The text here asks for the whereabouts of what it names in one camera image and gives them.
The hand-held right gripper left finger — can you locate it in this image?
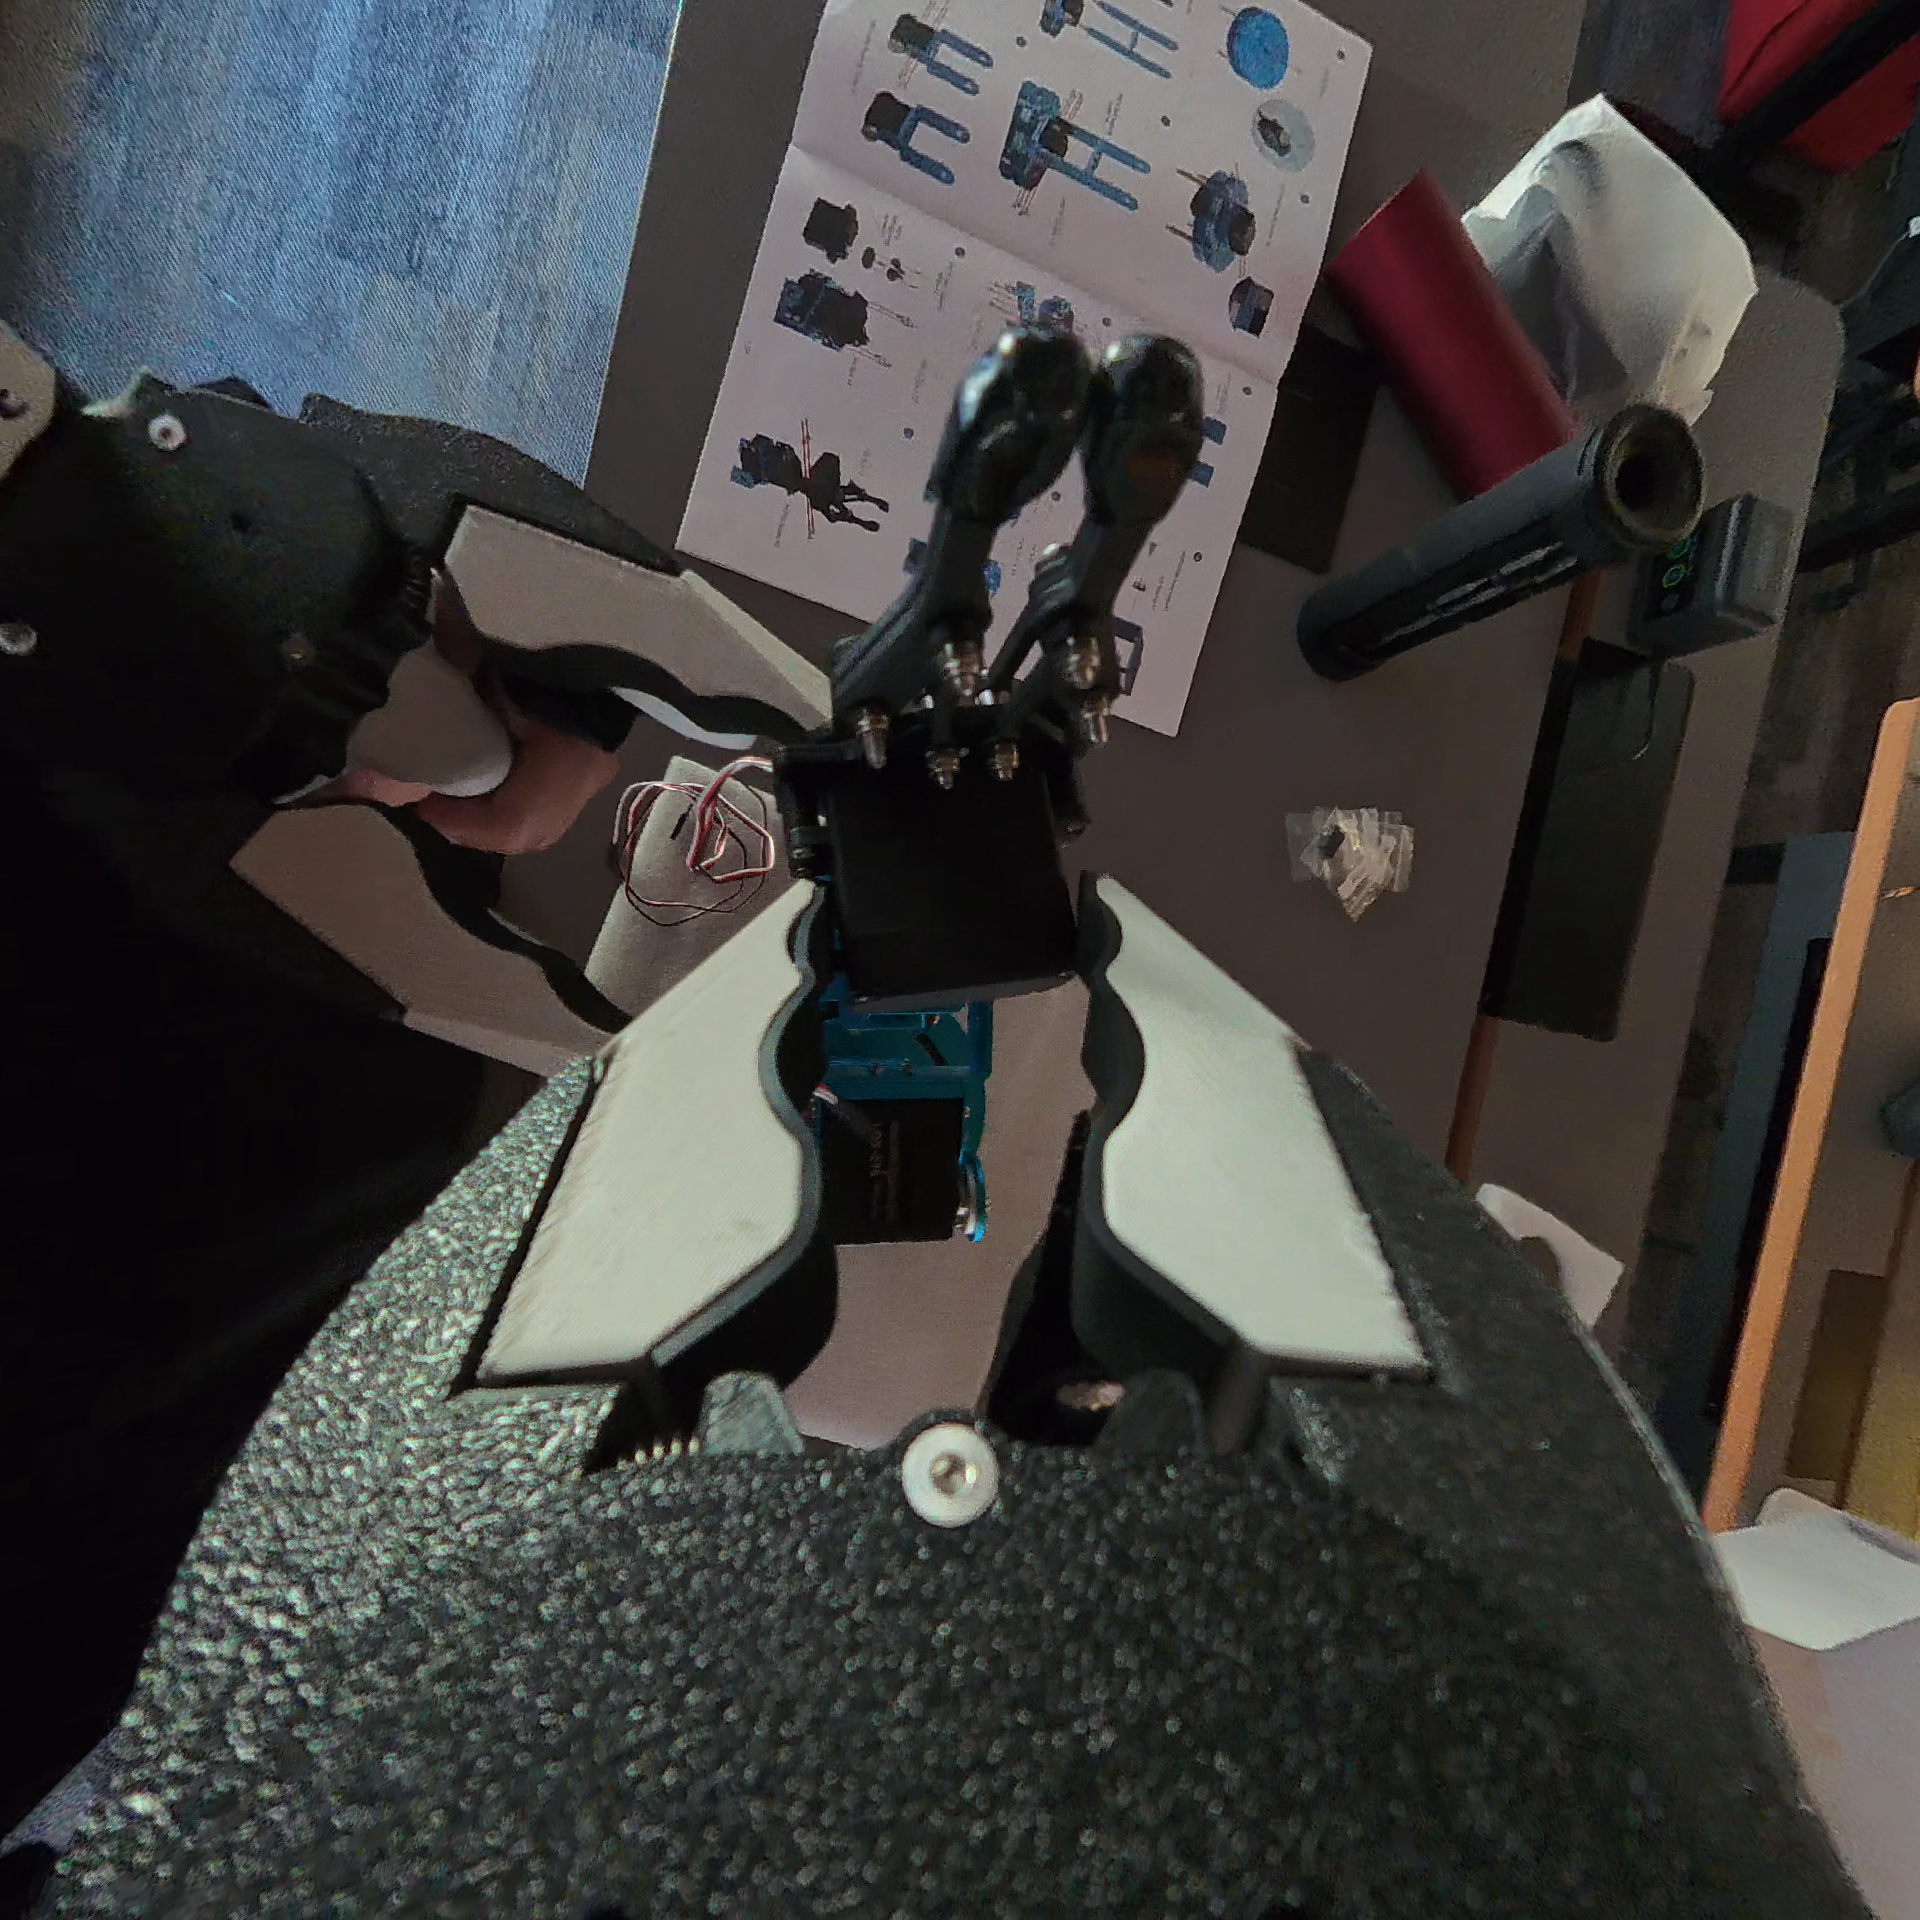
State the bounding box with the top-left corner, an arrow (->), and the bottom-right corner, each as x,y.
457,877 -> 844,1464

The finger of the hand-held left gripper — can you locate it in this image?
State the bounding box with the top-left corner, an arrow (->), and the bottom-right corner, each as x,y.
432,502 -> 839,752
229,796 -> 640,1064

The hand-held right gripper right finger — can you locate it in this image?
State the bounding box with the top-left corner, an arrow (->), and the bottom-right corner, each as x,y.
989,874 -> 1434,1447

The thin red white wire bundle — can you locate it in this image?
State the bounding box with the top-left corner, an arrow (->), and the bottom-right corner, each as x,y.
614,755 -> 791,919

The blue toy robot arm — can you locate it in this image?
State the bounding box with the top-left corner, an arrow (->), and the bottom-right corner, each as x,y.
797,325 -> 1208,1250

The person's left hand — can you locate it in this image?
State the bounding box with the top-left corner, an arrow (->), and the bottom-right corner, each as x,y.
412,717 -> 586,860

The white foam sheet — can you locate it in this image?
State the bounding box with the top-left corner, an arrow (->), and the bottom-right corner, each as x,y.
586,751 -> 1099,1447

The clear pouch with black part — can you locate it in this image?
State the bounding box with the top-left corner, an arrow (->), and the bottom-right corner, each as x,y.
1287,807 -> 1417,922

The person's black shirt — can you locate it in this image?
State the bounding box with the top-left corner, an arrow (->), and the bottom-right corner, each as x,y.
0,706 -> 496,1845

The printed instruction leaflet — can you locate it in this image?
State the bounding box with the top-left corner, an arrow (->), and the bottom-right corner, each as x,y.
677,0 -> 1375,740

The light wooden table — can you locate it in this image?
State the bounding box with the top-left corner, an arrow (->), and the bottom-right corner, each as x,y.
1700,698 -> 1920,1535

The black cylinder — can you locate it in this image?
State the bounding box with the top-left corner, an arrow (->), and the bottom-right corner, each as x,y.
1294,404 -> 1714,686

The white paper sheet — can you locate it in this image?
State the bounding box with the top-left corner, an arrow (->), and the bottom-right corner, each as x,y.
1710,1502 -> 1920,1655

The black square pad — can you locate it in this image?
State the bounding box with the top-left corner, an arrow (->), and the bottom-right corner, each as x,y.
1242,319 -> 1420,576

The black device green display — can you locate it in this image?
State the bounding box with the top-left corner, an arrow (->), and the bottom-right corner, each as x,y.
1624,493 -> 1798,656

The dark red cylinder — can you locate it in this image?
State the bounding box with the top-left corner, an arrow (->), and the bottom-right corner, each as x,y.
1324,170 -> 1580,506

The white crumpled wrapper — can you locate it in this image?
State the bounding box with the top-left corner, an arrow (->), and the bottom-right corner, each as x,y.
1458,91 -> 1762,429

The red fabric item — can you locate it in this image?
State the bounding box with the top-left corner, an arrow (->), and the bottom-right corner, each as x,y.
1714,0 -> 1920,170

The black desk cable cover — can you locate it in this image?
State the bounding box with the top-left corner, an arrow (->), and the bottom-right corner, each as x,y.
1475,645 -> 1700,1044

